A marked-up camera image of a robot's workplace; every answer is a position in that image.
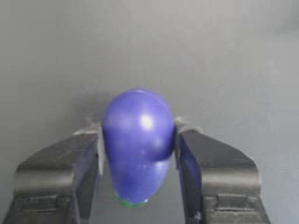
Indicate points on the purple toy eggplant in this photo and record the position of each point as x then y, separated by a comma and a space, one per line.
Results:
138, 145

